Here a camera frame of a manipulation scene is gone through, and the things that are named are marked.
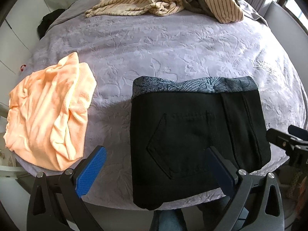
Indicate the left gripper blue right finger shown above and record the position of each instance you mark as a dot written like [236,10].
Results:
[255,201]

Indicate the black pants with patterned lining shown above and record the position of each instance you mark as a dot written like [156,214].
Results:
[174,123]

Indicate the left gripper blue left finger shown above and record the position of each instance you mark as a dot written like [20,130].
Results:
[44,209]

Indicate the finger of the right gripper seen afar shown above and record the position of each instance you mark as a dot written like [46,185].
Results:
[281,139]

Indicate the person's blue jeans leg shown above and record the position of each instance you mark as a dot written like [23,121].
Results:
[168,220]

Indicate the lavender embossed bed blanket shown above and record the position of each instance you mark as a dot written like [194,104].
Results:
[177,47]

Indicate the peach orange garment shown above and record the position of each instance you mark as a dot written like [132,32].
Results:
[48,114]

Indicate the black cloth beside bed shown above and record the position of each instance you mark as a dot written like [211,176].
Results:
[46,21]

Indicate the beige striped garment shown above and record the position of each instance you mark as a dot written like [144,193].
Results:
[225,11]

